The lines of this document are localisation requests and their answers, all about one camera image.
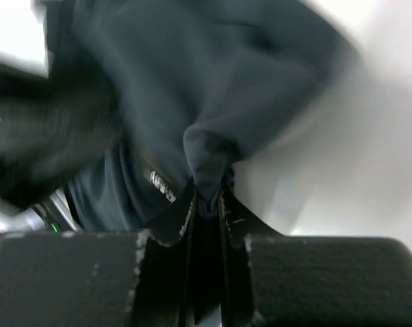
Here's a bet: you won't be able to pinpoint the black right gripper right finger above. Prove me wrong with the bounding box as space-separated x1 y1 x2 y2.
219 188 412 326

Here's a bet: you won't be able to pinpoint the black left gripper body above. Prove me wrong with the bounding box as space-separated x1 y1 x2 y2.
0 64 121 208

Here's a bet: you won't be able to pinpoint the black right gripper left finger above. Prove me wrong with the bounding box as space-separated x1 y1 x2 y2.
0 183 195 326

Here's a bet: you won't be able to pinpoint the dark navy shorts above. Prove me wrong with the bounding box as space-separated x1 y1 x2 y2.
46 1 345 231

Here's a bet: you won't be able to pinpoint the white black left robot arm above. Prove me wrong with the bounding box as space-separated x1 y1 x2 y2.
0 63 121 233

